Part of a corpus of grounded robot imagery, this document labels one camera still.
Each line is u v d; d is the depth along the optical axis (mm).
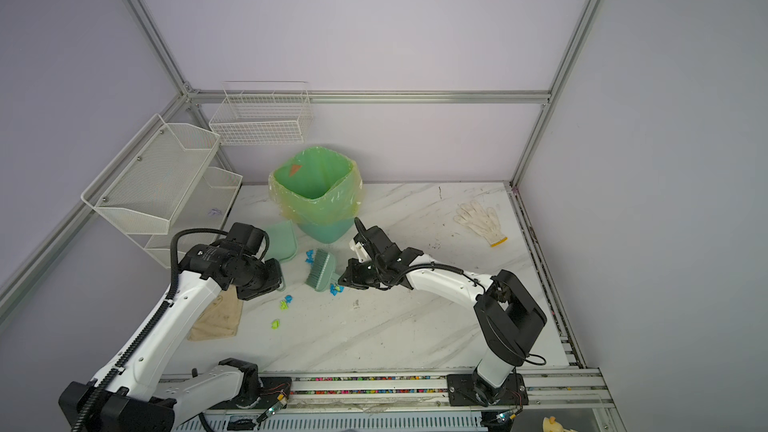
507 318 446
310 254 983
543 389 764
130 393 377
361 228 697
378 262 648
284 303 882
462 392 731
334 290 905
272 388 739
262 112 954
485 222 1077
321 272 865
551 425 659
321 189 838
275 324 843
